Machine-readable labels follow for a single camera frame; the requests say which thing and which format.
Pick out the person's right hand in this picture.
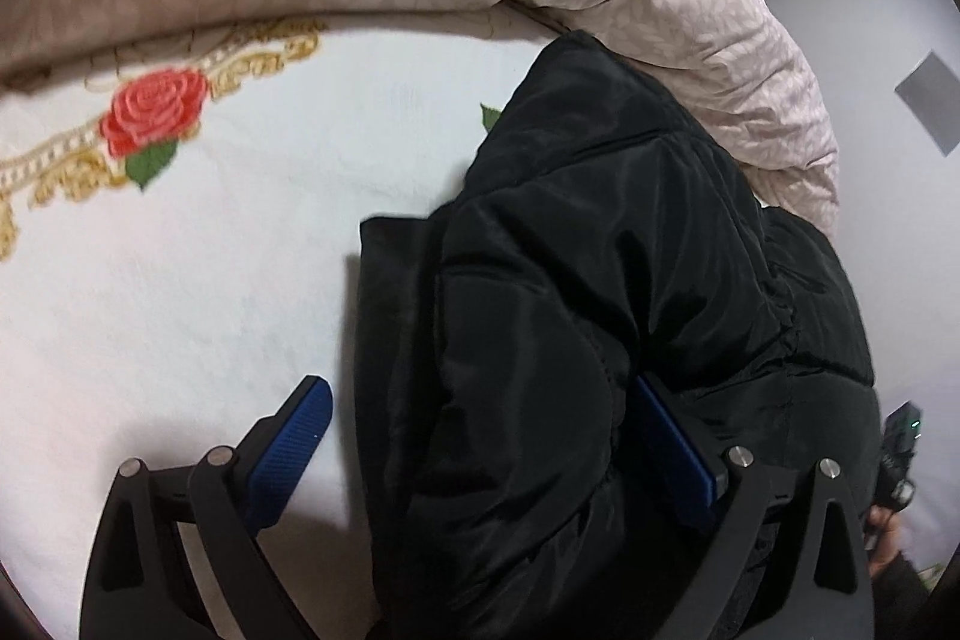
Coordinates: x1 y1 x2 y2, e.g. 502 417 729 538
865 505 914 575

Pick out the white rose-print bed sheet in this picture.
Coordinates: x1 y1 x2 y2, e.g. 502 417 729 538
0 6 560 640

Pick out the person's right forearm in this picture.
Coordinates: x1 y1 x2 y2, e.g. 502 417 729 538
872 550 947 640

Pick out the black padded jacket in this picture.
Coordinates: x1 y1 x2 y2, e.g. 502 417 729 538
358 29 884 640

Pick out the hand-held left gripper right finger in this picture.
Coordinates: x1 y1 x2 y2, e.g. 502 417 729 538
632 376 878 640

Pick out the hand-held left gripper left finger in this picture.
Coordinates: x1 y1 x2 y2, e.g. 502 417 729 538
79 374 335 640

